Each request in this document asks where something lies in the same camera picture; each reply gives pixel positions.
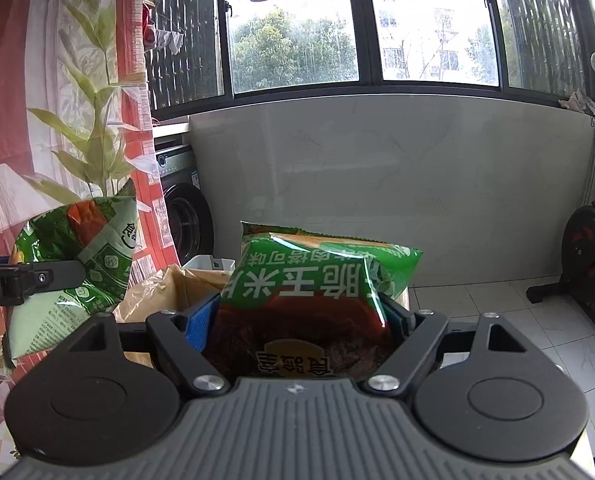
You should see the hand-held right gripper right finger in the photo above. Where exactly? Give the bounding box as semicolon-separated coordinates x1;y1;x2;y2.
360;294;528;396

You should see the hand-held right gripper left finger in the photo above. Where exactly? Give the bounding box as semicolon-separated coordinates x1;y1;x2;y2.
62;292;231;396

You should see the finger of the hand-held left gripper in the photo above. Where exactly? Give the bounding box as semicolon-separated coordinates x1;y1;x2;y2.
18;259;87;293

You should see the brown cardboard box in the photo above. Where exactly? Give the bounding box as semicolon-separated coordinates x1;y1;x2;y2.
112;265;412;377

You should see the green and white snack bag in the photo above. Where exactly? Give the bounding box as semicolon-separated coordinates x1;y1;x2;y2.
5;180;141;368

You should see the green and red snack bag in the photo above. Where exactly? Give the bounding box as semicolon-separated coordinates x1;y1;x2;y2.
205;220;423;378

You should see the white plastic bin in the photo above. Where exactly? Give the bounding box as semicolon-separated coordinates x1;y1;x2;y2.
182;254;236;274

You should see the grey washing machine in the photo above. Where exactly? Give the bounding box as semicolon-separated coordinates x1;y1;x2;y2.
152;142;216;267

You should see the red and white printed curtain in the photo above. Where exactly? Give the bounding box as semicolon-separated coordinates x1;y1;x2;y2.
0;0;181;403

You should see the black exercise bike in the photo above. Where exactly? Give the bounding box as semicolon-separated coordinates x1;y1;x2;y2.
525;102;595;343

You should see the red and white outdoor laundry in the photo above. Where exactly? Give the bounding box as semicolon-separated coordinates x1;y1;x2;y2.
142;2;184;56

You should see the crumpled beige rag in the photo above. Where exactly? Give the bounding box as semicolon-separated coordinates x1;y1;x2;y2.
559;88;592;111

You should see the black-framed window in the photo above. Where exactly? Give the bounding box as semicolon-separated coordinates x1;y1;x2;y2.
142;0;595;122

